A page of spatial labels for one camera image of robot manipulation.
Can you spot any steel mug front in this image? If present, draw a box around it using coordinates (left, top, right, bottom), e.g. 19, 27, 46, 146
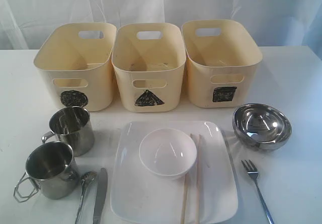
13, 141, 80, 203

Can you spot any steel mug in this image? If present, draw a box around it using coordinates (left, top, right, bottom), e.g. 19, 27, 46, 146
42, 106, 95, 157
13, 141, 80, 203

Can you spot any left wooden chopstick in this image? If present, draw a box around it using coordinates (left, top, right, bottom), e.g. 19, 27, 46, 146
180, 133, 199, 224

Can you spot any cream bin circle mark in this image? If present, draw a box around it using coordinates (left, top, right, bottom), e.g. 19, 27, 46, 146
34, 22, 117, 111

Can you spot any steel spoon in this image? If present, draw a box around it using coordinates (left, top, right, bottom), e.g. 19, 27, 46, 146
74, 171, 97, 224

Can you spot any cream bin triangle mark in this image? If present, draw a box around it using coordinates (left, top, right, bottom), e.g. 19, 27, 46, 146
111, 22, 187, 113

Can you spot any right wooden chopstick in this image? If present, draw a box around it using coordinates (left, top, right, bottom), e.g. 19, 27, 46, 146
194, 134, 202, 224

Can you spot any steel table knife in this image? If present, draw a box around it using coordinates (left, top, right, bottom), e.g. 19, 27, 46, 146
93, 168, 108, 224

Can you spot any cream bin square mark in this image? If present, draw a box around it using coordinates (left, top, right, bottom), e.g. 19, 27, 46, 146
181, 19, 264, 109

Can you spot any small white bowl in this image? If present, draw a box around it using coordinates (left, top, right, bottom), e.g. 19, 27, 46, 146
139, 128, 197, 180

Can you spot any steel fork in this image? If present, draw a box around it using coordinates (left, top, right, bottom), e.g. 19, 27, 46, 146
241, 160, 275, 224

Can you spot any wooden chopstick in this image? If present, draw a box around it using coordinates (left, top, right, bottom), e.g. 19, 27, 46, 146
180, 133, 199, 224
194, 134, 202, 224

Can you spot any white backdrop curtain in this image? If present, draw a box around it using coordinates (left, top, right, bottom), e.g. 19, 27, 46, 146
1, 0, 321, 55

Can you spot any stainless steel bowl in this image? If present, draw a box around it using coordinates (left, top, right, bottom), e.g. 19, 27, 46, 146
232, 103, 292, 151

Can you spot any white square plate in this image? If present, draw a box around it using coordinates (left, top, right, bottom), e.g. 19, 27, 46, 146
110, 121, 238, 223

